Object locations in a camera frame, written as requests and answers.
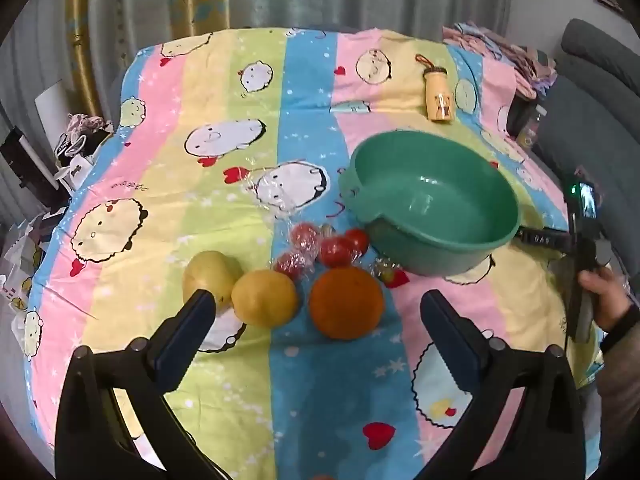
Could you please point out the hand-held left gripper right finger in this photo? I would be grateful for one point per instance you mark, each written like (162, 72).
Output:
(447, 332)

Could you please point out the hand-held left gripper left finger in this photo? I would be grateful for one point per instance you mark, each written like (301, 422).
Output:
(185, 331)

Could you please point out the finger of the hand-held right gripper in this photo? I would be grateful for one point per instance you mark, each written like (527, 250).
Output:
(542, 238)

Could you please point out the yellow-green pear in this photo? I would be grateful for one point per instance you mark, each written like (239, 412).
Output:
(207, 275)

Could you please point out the yellow citrus fruit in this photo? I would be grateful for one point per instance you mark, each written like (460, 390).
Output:
(265, 299)

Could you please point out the orange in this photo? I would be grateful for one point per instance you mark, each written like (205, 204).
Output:
(346, 304)

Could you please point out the green plastic basin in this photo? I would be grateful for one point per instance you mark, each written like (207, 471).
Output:
(440, 195)

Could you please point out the red tomato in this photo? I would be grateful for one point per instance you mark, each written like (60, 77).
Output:
(305, 236)
(358, 241)
(336, 253)
(289, 266)

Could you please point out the person's right forearm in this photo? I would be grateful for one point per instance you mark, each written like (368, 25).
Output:
(620, 385)

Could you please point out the person's right hand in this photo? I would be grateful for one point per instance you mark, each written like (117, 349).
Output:
(610, 295)

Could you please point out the grey sofa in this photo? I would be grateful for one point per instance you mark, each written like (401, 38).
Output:
(590, 125)

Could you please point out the clear plastic wrap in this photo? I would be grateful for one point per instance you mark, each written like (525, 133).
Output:
(270, 190)

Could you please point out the pile of folded clothes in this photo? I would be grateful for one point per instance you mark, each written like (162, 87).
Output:
(500, 55)

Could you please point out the yellow bear print bottle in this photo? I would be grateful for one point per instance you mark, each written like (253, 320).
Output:
(439, 95)

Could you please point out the white printed bag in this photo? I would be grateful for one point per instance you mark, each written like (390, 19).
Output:
(25, 255)

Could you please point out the black and white bag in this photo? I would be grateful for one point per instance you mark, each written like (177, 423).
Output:
(80, 157)

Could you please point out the striped cartoon printed blanket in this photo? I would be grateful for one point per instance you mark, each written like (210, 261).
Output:
(240, 110)

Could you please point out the pink patterned cloth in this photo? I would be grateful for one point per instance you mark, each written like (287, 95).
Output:
(87, 122)

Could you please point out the black box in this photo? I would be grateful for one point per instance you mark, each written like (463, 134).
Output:
(22, 165)

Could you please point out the yellow patterned curtain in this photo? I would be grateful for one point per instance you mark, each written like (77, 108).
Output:
(197, 0)

